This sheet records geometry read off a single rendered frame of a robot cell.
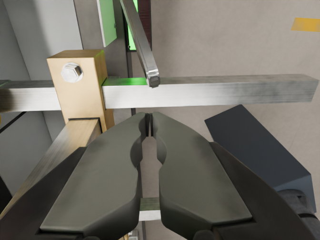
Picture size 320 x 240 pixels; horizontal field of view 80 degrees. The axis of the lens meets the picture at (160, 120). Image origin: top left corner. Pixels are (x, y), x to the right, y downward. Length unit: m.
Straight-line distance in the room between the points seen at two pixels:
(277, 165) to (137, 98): 0.75
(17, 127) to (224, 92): 0.42
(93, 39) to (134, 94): 0.18
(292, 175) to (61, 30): 0.86
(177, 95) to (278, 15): 1.06
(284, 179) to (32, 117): 0.83
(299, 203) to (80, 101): 0.80
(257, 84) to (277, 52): 1.03
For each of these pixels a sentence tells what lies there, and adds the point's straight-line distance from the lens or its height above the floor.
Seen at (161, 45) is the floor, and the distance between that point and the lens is 1.09.
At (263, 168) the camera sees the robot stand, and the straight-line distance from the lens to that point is 0.91.
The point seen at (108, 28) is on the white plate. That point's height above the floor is 0.77.
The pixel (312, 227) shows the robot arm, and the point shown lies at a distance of 0.85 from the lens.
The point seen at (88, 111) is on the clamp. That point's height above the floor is 0.86.
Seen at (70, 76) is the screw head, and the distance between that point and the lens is 0.22.
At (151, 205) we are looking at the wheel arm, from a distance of 0.41.
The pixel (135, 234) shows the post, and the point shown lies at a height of 0.71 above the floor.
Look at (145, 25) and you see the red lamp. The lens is 0.37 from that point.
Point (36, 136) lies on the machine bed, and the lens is 0.56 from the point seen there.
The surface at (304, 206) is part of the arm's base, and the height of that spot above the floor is 0.66.
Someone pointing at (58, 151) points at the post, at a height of 0.93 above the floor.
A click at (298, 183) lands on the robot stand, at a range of 0.90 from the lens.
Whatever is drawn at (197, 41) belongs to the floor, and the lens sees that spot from 1.11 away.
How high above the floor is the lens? 1.07
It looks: 60 degrees down
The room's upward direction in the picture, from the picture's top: 174 degrees clockwise
